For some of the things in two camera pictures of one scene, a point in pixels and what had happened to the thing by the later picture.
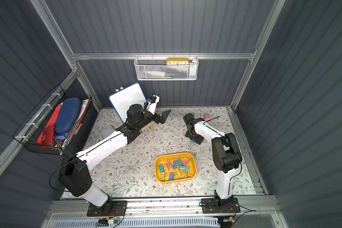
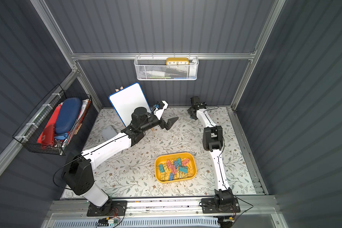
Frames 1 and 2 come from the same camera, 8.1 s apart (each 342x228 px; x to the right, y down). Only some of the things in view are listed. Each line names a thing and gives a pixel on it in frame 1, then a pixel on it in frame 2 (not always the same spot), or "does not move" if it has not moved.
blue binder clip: (171, 176) does not move
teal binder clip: (161, 168) does not move
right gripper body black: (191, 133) -> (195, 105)
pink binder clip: (185, 162) does not move
